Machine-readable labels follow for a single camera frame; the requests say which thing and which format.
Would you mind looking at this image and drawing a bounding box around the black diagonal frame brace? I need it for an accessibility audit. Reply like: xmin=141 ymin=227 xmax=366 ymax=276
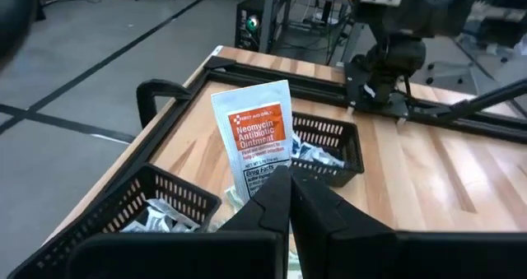
xmin=436 ymin=77 xmax=527 ymax=122

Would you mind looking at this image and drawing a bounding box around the black table clamp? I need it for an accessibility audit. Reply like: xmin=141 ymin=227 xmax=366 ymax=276
xmin=136 ymin=78 xmax=194 ymax=128

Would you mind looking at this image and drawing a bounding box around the black slotted plastic basket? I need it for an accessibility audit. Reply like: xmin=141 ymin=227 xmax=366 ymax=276
xmin=290 ymin=111 xmax=366 ymax=188
xmin=7 ymin=163 xmax=222 ymax=279

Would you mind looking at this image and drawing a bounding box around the white orange ointment packet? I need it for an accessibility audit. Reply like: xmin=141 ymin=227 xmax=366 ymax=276
xmin=210 ymin=79 xmax=294 ymax=204

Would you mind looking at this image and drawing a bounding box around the white blue alcohol pad packet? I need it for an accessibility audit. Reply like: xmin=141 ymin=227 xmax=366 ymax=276
xmin=291 ymin=133 xmax=305 ymax=160
xmin=300 ymin=142 xmax=346 ymax=169

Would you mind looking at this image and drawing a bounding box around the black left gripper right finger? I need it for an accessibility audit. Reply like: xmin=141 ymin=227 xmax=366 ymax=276
xmin=290 ymin=166 xmax=400 ymax=279

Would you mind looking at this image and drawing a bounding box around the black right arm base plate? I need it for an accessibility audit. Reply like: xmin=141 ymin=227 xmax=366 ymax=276
xmin=344 ymin=58 xmax=413 ymax=118

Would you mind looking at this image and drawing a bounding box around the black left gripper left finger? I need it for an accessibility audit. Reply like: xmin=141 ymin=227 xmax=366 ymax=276
xmin=213 ymin=165 xmax=294 ymax=235

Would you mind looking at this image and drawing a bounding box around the black computer tower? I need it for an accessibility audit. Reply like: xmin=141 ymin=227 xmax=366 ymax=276
xmin=234 ymin=0 xmax=267 ymax=52

